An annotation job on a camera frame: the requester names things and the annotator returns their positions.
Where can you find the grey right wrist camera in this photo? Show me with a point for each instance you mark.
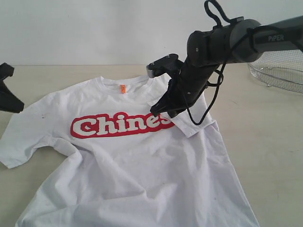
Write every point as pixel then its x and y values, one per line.
pixel 169 64

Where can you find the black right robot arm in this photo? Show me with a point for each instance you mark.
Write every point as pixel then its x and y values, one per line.
pixel 241 42

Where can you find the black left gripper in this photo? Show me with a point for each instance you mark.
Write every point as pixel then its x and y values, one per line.
pixel 8 101

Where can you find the white t-shirt red logo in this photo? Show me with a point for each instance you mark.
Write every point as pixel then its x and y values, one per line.
pixel 125 167

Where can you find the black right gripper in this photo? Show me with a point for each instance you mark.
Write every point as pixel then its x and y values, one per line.
pixel 179 96

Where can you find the metal wire mesh basket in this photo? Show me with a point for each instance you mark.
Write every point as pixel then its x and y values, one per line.
pixel 283 69

